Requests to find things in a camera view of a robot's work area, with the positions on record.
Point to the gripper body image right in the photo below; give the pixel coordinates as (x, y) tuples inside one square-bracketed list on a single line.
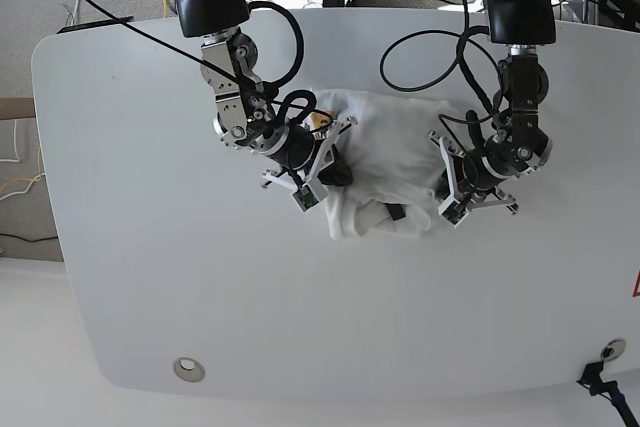
[(471, 181)]

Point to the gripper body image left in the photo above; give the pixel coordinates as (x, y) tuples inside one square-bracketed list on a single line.
[(299, 153)]

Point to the white printed T-shirt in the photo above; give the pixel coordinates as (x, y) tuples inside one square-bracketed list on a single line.
[(394, 163)]

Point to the right metal table grommet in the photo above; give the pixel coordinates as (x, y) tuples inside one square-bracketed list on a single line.
[(613, 349)]

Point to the metal table grommet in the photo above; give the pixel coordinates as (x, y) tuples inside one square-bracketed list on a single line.
[(188, 370), (613, 349)]

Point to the left metal table grommet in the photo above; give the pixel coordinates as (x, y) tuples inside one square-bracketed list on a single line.
[(188, 370)]

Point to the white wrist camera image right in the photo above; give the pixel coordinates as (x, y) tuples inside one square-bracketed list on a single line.
[(453, 212)]

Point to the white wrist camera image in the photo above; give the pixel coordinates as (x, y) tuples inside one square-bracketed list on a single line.
[(309, 195), (453, 212)]

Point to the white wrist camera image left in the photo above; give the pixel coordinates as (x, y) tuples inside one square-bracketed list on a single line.
[(309, 195)]

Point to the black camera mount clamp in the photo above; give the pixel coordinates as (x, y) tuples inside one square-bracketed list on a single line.
[(591, 380)]

